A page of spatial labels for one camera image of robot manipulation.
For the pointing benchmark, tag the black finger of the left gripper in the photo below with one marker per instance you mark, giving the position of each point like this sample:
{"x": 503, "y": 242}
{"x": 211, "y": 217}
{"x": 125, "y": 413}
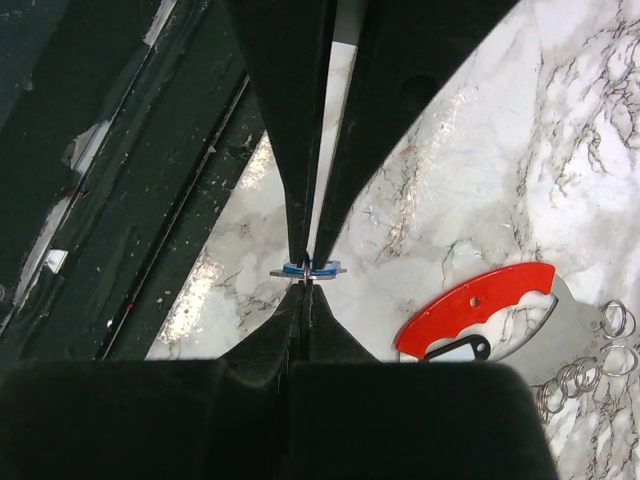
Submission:
{"x": 407, "y": 51}
{"x": 286, "y": 48}

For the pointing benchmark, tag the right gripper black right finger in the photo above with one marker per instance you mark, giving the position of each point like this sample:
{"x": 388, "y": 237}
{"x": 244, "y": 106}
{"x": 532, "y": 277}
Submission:
{"x": 352, "y": 417}

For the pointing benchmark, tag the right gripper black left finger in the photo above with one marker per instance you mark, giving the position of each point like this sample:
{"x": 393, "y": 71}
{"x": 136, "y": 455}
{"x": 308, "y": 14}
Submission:
{"x": 182, "y": 419}

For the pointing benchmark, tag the blue plastic key tag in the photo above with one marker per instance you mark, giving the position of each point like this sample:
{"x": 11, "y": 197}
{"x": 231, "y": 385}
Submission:
{"x": 308, "y": 266}

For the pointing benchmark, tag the black-headed silver key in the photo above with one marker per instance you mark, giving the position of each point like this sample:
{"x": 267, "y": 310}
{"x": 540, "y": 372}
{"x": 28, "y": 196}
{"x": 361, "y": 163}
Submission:
{"x": 317, "y": 275}

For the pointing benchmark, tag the black tag on keyring tool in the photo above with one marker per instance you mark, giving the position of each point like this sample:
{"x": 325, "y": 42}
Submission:
{"x": 470, "y": 348}

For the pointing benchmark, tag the red-handled metal keyring tool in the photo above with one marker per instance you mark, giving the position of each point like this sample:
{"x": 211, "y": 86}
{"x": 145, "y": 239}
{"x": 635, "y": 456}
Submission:
{"x": 525, "y": 311}

